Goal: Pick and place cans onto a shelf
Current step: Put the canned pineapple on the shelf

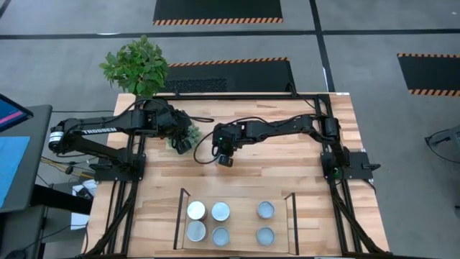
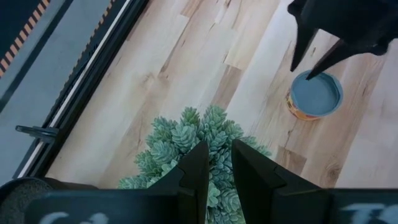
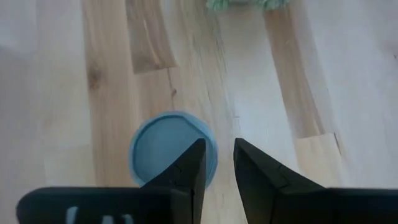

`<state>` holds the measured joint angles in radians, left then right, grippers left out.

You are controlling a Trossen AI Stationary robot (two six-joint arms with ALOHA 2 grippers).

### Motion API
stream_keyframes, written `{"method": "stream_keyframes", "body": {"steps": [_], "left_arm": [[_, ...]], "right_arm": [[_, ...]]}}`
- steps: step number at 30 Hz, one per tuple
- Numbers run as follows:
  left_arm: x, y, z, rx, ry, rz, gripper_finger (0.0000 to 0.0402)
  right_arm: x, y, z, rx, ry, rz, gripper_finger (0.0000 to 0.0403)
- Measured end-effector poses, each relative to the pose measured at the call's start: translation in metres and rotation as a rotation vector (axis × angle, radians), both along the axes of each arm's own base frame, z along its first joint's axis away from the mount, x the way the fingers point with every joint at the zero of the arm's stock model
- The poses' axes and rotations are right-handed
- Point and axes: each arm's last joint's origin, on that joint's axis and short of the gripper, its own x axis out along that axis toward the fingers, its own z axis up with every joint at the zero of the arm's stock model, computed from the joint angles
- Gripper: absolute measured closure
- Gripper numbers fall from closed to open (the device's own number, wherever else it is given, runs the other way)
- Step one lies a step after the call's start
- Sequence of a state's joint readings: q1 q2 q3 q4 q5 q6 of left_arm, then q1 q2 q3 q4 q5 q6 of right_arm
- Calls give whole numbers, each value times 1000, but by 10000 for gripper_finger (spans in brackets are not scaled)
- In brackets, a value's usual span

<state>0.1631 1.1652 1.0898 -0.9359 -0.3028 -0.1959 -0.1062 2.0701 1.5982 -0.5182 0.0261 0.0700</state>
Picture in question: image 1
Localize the small succulent white pot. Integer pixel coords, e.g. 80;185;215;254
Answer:
166;124;203;155

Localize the black floor cable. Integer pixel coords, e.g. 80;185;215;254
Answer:
422;138;460;196

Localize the black aluminium table frame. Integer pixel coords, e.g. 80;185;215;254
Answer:
84;92;387;258

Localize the wooden shelf black metal frame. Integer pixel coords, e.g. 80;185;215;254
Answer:
171;187;300;256

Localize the black mat orange hazard stripe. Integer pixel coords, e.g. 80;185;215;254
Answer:
160;56;296;94
152;0;284;27
396;53;460;97

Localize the dark desk pedestal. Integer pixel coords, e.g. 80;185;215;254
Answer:
0;204;47;259

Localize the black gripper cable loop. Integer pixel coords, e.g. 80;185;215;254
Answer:
193;129;217;165

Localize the tin can shiny silver lid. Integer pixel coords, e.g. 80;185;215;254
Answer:
211;225;231;248

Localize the grey desk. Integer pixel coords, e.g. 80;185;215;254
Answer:
0;104;54;214

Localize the blue sheet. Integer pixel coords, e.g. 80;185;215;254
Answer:
0;135;31;209

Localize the white paper sheet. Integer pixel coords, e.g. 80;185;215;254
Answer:
70;178;98;231

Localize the thick black cable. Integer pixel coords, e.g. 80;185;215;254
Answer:
285;81;301;97

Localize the black beans can yellow label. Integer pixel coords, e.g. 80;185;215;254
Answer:
255;226;276;247

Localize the mixed vegetables can white label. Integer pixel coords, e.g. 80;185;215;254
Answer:
257;200;276;220

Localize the leafy green plant black pot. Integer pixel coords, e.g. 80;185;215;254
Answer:
98;35;170;109

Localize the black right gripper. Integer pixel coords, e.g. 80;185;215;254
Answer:
211;123;240;169

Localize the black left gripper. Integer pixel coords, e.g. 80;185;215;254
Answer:
167;107;194;155

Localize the laptop screen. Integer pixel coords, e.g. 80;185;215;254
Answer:
0;93;35;133

